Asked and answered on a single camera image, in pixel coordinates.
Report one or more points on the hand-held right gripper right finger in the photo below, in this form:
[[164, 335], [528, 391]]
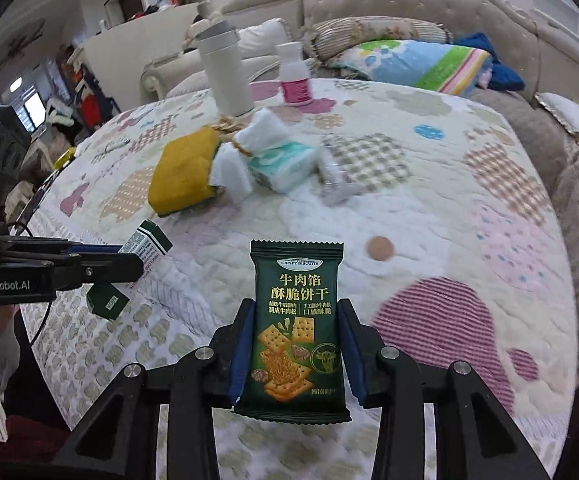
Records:
[[352, 355]]

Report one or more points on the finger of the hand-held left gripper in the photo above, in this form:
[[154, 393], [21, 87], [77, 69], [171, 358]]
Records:
[[119, 267], [89, 248]]

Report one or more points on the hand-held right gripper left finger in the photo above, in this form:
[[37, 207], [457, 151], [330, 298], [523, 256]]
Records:
[[239, 360]]

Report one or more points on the green white box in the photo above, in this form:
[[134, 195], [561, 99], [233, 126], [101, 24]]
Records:
[[152, 240]]

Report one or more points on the green biscuit packet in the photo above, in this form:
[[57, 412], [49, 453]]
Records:
[[294, 320]]

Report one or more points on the teal tissue packet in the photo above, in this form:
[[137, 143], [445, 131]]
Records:
[[284, 167]]

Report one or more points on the yellow packet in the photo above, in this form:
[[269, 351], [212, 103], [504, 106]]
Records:
[[64, 158]]

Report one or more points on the yellow sponge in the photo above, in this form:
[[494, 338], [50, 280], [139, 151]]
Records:
[[179, 175]]

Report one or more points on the clear plastic wrapper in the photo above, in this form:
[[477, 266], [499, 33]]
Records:
[[337, 180]]

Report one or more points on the nut shells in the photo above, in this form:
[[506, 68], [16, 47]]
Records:
[[227, 124]]

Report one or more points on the quilted patchwork tablecloth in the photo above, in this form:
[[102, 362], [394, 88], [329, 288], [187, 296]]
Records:
[[419, 185]]

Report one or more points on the white tissue wad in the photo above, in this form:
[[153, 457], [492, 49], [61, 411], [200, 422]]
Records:
[[264, 132]]

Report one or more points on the white partition counter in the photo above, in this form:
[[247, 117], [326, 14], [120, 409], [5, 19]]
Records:
[[119, 45]]

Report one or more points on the white thermos bottle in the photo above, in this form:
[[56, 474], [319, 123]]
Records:
[[227, 70]]

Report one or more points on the small white pink-label bottle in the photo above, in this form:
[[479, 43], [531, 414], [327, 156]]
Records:
[[294, 80]]

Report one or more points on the white pillow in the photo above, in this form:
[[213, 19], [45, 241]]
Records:
[[264, 37]]

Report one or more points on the colourful striped pillow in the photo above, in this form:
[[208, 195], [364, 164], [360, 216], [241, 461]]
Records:
[[419, 65]]

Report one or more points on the floral bolster pillow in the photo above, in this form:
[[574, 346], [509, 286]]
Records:
[[379, 35]]

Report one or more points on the blue knitted cloth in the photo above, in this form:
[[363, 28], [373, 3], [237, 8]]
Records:
[[504, 70]]

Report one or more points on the white frilled cushion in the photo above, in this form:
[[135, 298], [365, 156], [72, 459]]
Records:
[[574, 120]]

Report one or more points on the beige tufted sofa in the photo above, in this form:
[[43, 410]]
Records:
[[419, 0]]

